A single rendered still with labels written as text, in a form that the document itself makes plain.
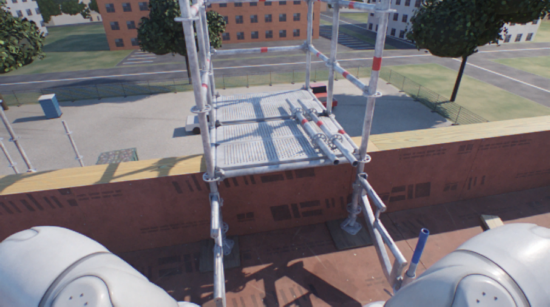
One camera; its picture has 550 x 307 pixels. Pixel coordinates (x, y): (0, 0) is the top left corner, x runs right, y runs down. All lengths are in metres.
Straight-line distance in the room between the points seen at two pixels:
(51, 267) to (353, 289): 1.99
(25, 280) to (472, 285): 0.58
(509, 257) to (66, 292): 0.58
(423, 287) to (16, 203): 2.48
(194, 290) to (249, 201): 0.73
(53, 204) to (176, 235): 0.89
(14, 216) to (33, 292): 2.18
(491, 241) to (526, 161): 2.98
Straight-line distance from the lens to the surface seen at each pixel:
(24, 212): 2.64
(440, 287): 0.44
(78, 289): 0.44
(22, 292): 0.55
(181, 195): 2.22
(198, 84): 1.65
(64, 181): 2.45
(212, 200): 2.00
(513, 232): 0.59
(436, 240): 2.78
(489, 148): 3.06
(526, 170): 3.61
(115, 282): 0.44
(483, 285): 0.44
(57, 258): 0.53
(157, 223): 2.44
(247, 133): 2.37
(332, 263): 2.38
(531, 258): 0.55
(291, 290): 2.23
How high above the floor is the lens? 1.89
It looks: 29 degrees down
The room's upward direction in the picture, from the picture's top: 1 degrees counter-clockwise
